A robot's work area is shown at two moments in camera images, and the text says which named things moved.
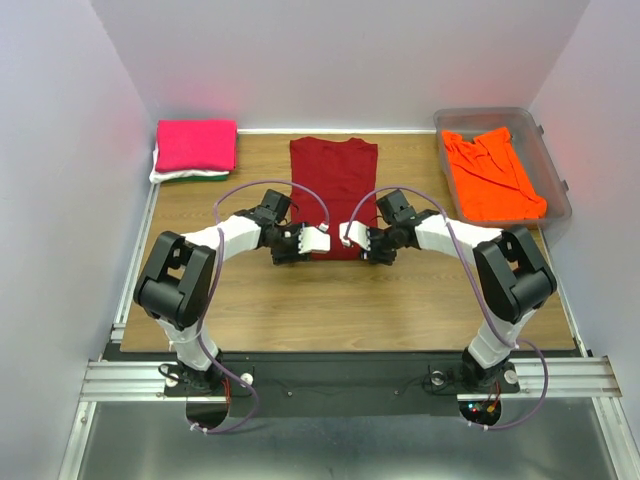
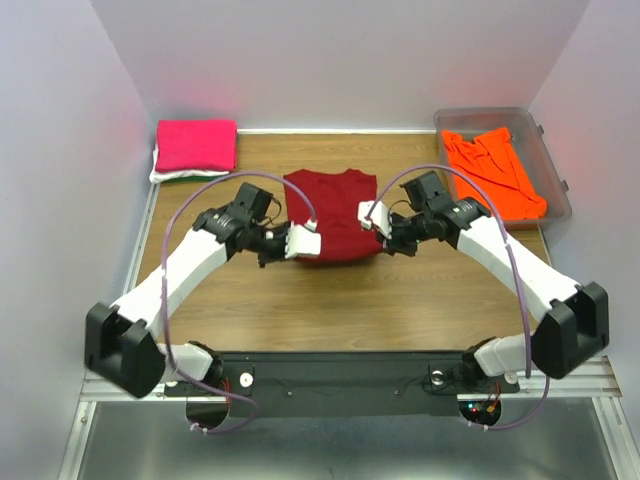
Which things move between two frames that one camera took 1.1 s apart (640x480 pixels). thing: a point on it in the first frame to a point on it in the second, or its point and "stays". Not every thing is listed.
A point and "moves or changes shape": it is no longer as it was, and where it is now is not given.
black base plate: x=338 y=384 stays
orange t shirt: x=490 y=177 stays
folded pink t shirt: x=196 y=145 stays
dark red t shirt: x=339 y=173 moves or changes shape
